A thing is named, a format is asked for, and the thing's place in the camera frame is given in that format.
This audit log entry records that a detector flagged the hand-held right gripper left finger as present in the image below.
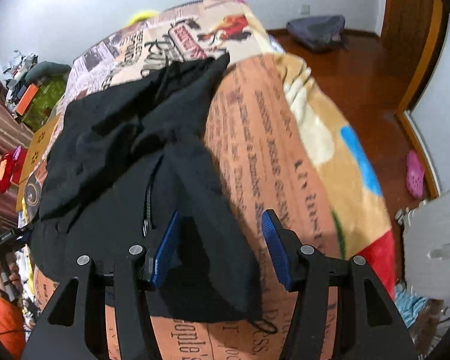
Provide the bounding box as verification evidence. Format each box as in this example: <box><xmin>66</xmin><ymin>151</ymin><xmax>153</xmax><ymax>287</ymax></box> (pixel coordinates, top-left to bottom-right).
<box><xmin>20</xmin><ymin>210</ymin><xmax>181</xmax><ymax>360</ymax></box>

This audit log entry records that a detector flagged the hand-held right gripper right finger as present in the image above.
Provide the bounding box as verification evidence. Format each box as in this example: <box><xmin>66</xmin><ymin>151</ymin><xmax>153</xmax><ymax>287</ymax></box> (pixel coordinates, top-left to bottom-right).
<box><xmin>261</xmin><ymin>209</ymin><xmax>417</xmax><ymax>360</ymax></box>

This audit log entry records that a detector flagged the black zip hoodie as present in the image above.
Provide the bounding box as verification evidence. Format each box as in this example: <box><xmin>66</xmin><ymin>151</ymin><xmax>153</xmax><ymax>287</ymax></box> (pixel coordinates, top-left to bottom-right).
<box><xmin>29</xmin><ymin>53</ymin><xmax>279</xmax><ymax>335</ymax></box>

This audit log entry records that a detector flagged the person's left hand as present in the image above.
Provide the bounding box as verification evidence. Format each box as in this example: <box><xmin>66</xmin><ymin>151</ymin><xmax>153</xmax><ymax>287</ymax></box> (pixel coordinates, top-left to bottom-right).
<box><xmin>0</xmin><ymin>260</ymin><xmax>23</xmax><ymax>302</ymax></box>

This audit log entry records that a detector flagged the red plush toy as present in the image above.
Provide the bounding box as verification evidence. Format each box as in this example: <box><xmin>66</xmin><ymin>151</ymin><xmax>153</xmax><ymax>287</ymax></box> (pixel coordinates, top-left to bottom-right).
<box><xmin>0</xmin><ymin>146</ymin><xmax>28</xmax><ymax>194</ymax></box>

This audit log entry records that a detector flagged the striped curtain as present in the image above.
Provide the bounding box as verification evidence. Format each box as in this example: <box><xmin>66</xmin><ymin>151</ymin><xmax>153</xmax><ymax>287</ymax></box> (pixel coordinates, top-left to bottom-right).
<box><xmin>0</xmin><ymin>49</ymin><xmax>35</xmax><ymax>219</ymax></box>

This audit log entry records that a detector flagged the wooden lap desk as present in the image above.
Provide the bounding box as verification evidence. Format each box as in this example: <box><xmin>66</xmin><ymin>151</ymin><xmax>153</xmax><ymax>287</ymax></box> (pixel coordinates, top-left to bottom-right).
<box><xmin>24</xmin><ymin>114</ymin><xmax>63</xmax><ymax>169</ymax></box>

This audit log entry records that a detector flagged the printed blanket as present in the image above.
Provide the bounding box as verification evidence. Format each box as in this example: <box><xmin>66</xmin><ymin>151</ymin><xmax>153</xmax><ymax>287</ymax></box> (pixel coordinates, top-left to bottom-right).
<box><xmin>17</xmin><ymin>0</ymin><xmax>397</xmax><ymax>360</ymax></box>

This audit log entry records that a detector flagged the light blue striped cloth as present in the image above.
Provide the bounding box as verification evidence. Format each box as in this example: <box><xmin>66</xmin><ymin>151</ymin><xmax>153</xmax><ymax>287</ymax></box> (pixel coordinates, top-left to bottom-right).
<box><xmin>395</xmin><ymin>284</ymin><xmax>429</xmax><ymax>328</ymax></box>

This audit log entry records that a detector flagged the orange box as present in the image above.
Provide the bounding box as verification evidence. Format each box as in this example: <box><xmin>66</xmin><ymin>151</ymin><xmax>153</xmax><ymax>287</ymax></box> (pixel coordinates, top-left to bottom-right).
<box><xmin>15</xmin><ymin>82</ymin><xmax>42</xmax><ymax>117</ymax></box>

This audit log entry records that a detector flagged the white plastic object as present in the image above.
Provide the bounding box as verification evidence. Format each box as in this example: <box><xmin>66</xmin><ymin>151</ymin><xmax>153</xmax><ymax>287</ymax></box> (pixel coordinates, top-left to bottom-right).
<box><xmin>394</xmin><ymin>184</ymin><xmax>450</xmax><ymax>305</ymax></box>

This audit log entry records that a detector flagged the pink clog shoe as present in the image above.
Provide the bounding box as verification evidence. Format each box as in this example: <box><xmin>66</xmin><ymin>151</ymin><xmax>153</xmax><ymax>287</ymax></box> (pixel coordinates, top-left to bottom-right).
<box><xmin>406</xmin><ymin>150</ymin><xmax>427</xmax><ymax>200</ymax></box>

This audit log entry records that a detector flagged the grey pillow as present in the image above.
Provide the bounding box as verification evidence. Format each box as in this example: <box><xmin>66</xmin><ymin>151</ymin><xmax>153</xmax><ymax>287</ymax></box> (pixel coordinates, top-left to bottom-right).
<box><xmin>24</xmin><ymin>61</ymin><xmax>73</xmax><ymax>83</ymax></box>

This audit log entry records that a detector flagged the grey backpack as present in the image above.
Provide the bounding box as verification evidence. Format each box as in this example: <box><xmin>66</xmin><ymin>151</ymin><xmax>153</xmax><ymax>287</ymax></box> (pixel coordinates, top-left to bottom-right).
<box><xmin>286</xmin><ymin>15</ymin><xmax>348</xmax><ymax>52</ymax></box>

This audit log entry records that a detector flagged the yellow foam tube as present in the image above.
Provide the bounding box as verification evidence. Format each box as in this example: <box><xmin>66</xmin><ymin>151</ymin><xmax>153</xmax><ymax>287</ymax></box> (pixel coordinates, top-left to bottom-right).
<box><xmin>129</xmin><ymin>9</ymin><xmax>160</xmax><ymax>25</ymax></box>

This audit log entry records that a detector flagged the wooden door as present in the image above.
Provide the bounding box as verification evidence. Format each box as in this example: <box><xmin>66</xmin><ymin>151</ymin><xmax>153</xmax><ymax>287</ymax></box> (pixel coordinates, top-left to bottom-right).
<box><xmin>379</xmin><ymin>0</ymin><xmax>450</xmax><ymax>121</ymax></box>

